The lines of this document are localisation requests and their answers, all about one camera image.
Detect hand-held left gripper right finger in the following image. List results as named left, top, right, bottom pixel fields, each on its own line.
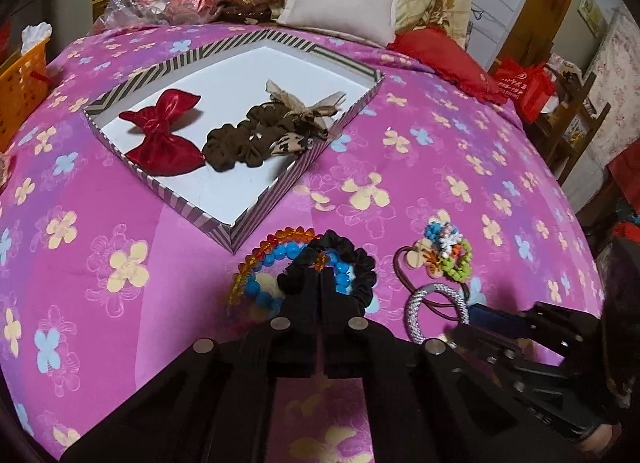
left=320, top=270, right=566, bottom=463

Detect colourful bead hair tie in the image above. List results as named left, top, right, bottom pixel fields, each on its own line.
left=424, top=223, right=473, bottom=280

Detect pink floral bedsheet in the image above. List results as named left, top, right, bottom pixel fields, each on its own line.
left=0, top=23, right=608, bottom=463

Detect wooden chair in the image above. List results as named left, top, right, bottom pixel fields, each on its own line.
left=525, top=53, right=613, bottom=189

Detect mouse shaped wooden hair tie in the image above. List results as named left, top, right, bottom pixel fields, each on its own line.
left=392, top=238, right=473, bottom=326

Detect white plastic wrap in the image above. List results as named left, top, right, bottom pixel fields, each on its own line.
left=20, top=22, right=53, bottom=51

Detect clear plastic bags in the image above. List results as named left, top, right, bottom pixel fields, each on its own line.
left=95, top=0, right=221, bottom=31

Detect leopard print scrunchie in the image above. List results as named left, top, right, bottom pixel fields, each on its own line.
left=272, top=130, right=316, bottom=156

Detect red shopping bag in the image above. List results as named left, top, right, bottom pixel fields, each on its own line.
left=492, top=56, right=558, bottom=121

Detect framed wall picture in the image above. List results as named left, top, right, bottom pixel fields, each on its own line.
left=577, top=0, right=608, bottom=36

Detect silver braided hair ring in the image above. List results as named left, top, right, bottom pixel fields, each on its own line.
left=404, top=283, right=471, bottom=344

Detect red satin hair bow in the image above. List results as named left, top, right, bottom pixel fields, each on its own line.
left=118, top=88, right=207, bottom=178

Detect orange plastic basket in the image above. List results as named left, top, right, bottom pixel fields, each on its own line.
left=0, top=38, right=53, bottom=154

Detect orange bead bracelet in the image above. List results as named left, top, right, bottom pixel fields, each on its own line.
left=228, top=227, right=346, bottom=309

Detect wooden door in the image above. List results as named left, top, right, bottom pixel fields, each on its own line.
left=487, top=0, right=586, bottom=74

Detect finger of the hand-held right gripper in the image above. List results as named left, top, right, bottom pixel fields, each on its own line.
left=467, top=303, right=531, bottom=331
left=450, top=325, right=536, bottom=369

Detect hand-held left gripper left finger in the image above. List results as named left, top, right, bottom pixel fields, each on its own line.
left=60, top=270, right=321, bottom=463

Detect blue bead bracelet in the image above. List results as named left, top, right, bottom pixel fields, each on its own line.
left=240, top=240, right=353, bottom=316

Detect dark brown scrunchie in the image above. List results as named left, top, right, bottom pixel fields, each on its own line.
left=202, top=124, right=263, bottom=174
left=245, top=103, right=306, bottom=141

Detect beige ribbon hair bow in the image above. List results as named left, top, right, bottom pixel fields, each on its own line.
left=265, top=79, right=348, bottom=136

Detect floral curtain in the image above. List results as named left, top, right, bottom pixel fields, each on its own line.
left=575, top=8, right=640, bottom=179

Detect black scrunchie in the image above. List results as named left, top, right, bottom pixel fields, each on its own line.
left=277, top=230, right=377, bottom=314

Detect striped shallow cardboard box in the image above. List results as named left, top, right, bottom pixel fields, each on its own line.
left=82, top=28, right=386, bottom=254

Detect red pillow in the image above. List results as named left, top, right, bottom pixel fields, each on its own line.
left=387, top=26, right=508, bottom=104

